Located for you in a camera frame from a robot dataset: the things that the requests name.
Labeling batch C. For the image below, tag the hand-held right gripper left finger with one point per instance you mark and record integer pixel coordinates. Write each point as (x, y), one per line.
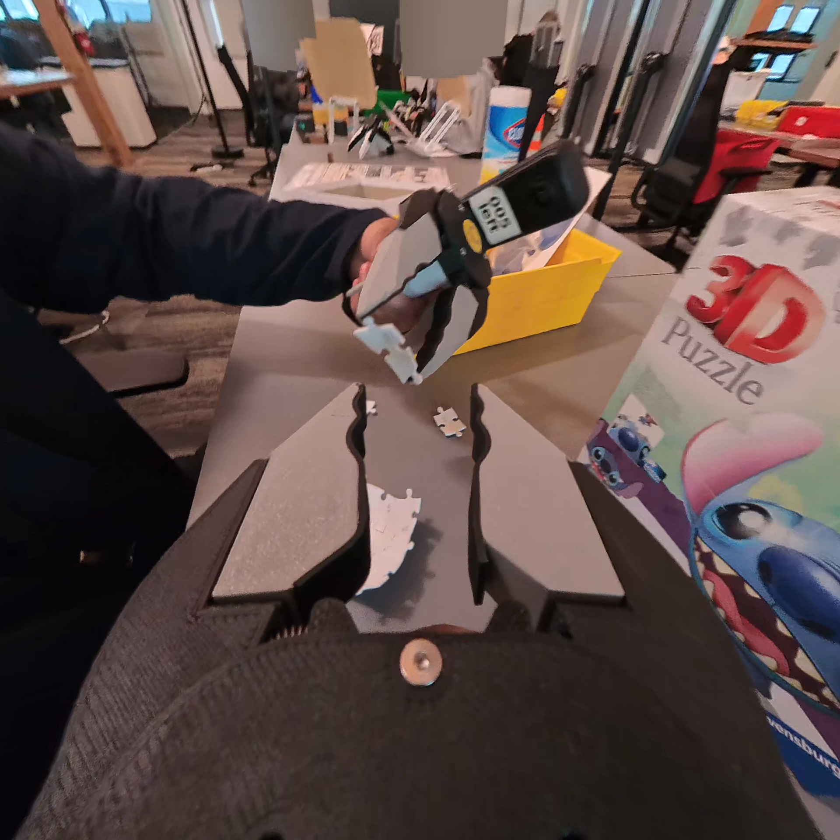
(302, 518)

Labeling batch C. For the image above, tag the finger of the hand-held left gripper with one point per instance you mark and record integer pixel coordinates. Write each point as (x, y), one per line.
(459, 321)
(400, 269)

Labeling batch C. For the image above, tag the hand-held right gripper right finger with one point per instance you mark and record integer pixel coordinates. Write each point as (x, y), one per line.
(544, 525)

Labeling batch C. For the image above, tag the joined white puzzle pieces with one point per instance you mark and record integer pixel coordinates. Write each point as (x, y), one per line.
(387, 344)

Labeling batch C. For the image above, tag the assembled curved puzzle section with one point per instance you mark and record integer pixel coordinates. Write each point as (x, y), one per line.
(387, 538)

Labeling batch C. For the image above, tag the yellow plastic bin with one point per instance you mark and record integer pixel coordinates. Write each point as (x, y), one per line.
(544, 295)

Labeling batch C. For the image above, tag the person's left forearm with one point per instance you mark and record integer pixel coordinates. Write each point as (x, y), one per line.
(164, 229)

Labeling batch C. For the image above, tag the cartoon printed puzzle box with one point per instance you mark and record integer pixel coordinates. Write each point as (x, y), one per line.
(722, 394)

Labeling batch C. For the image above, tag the person's left hand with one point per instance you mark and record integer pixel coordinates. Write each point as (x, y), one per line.
(375, 237)

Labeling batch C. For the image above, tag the disinfectant wipes canister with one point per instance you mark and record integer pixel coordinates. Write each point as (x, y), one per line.
(505, 131)

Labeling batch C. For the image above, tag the printed paper sheet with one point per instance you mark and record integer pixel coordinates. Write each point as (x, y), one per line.
(367, 176)

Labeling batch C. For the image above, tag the red black office chair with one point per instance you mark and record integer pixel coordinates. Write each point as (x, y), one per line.
(728, 170)

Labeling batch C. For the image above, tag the tan cardboard sheet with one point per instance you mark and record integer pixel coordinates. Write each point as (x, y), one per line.
(338, 59)

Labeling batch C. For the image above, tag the yellow storage bins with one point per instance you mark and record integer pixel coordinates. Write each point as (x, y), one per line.
(761, 113)

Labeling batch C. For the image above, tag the black tripod stand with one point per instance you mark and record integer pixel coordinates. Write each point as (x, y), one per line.
(216, 92)

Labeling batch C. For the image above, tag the red storage bin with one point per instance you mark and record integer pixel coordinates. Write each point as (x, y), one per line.
(810, 121)

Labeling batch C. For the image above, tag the white cabinet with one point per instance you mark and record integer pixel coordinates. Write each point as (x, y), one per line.
(124, 105)

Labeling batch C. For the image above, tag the wooden post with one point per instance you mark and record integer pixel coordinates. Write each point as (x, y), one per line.
(85, 85)

